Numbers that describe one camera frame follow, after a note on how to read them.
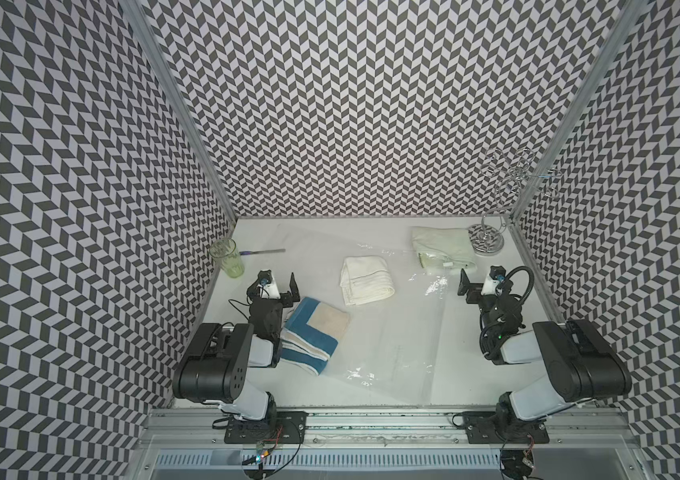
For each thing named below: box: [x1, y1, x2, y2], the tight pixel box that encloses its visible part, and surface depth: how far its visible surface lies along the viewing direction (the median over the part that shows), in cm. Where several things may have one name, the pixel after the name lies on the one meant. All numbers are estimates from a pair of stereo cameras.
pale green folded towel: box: [410, 226, 477, 270], surface depth 106 cm
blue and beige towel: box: [280, 297, 350, 376], surface depth 87 cm
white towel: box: [340, 256, 396, 305], surface depth 97 cm
